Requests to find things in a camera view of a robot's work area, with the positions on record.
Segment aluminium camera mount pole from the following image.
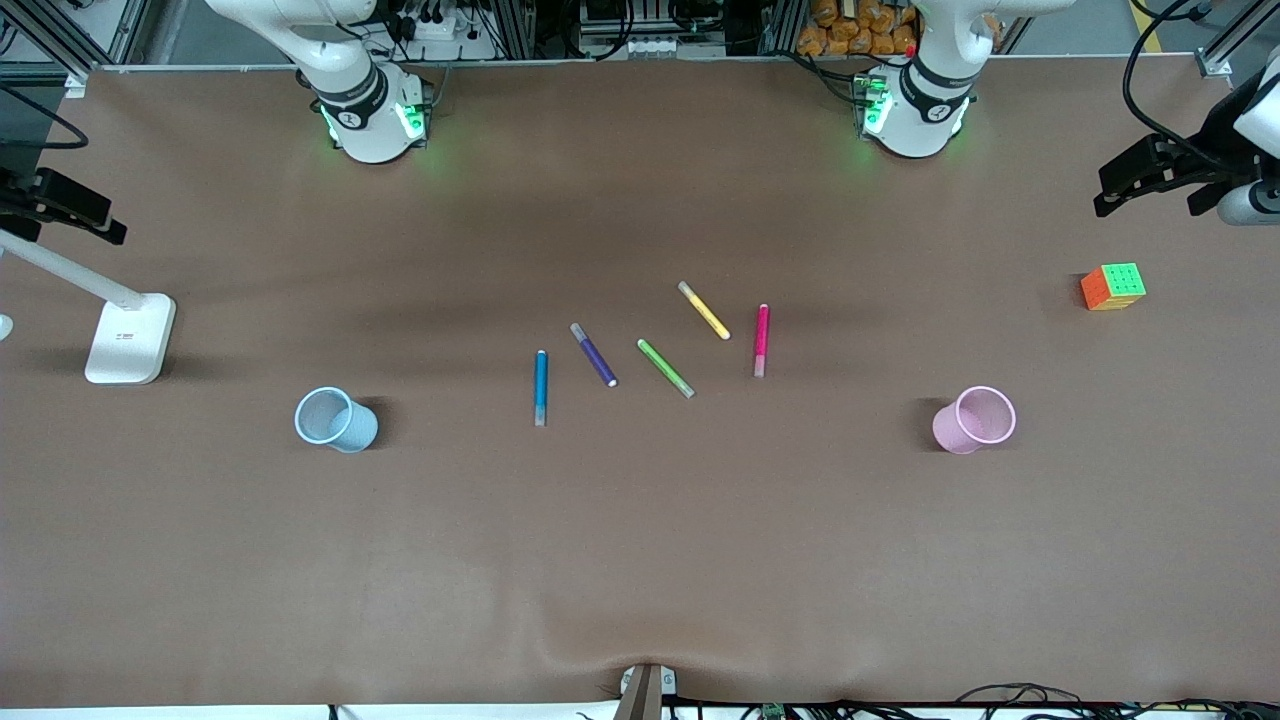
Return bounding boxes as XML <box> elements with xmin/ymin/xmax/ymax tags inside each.
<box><xmin>612</xmin><ymin>662</ymin><xmax>679</xmax><ymax>720</ymax></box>

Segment green marker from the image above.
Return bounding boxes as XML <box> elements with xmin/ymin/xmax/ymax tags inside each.
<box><xmin>636</xmin><ymin>338</ymin><xmax>696</xmax><ymax>400</ymax></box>

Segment pink mesh cup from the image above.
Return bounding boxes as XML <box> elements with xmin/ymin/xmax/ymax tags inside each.
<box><xmin>931</xmin><ymin>385</ymin><xmax>1018</xmax><ymax>456</ymax></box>

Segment blue mesh cup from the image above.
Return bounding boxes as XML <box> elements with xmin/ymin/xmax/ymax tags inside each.
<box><xmin>293</xmin><ymin>386</ymin><xmax>380</xmax><ymax>455</ymax></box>

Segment purple marker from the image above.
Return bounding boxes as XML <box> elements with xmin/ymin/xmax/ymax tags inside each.
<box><xmin>569</xmin><ymin>322</ymin><xmax>619</xmax><ymax>389</ymax></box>

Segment colourful puzzle cube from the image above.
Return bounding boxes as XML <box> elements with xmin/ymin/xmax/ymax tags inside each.
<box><xmin>1079</xmin><ymin>262</ymin><xmax>1148</xmax><ymax>312</ymax></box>

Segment yellow marker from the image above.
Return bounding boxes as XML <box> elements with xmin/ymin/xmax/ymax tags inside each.
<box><xmin>677</xmin><ymin>280</ymin><xmax>732</xmax><ymax>342</ymax></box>

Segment orange snack bags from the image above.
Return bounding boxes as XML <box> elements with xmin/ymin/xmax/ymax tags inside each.
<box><xmin>795</xmin><ymin>0</ymin><xmax>921</xmax><ymax>57</ymax></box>

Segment white lamp stand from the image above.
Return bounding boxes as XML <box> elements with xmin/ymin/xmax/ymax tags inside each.
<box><xmin>0</xmin><ymin>228</ymin><xmax>178</xmax><ymax>386</ymax></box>

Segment white power strip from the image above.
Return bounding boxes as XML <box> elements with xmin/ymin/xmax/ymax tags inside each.
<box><xmin>395</xmin><ymin>8</ymin><xmax>501</xmax><ymax>63</ymax></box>

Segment aluminium frame profile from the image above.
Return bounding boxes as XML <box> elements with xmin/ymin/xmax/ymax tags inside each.
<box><xmin>1195</xmin><ymin>0</ymin><xmax>1280</xmax><ymax>79</ymax></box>
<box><xmin>0</xmin><ymin>0</ymin><xmax>136</xmax><ymax>99</ymax></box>

